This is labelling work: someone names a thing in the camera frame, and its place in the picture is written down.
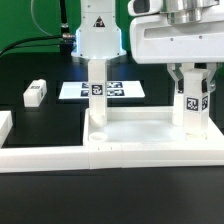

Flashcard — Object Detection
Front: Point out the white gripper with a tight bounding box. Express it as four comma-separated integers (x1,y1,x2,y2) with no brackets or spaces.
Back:
128,0,224,93

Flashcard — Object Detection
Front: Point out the white desk top tray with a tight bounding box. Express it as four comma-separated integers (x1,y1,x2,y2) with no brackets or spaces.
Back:
83,106,224,145

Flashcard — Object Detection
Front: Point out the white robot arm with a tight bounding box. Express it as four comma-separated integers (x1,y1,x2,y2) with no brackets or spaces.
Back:
72,0,224,72

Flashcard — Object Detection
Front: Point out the fiducial marker plate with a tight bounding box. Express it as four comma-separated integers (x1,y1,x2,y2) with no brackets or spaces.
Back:
59,81,145,99

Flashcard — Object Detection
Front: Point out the white U-shaped fence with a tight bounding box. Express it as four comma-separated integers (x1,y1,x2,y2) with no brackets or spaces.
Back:
0,112,224,173

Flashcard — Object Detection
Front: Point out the black cable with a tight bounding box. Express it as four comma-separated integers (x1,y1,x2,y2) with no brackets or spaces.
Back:
0,32,76,56

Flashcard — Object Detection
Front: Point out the grey thin cable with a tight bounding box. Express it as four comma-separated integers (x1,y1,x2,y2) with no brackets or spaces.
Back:
28,0,54,37

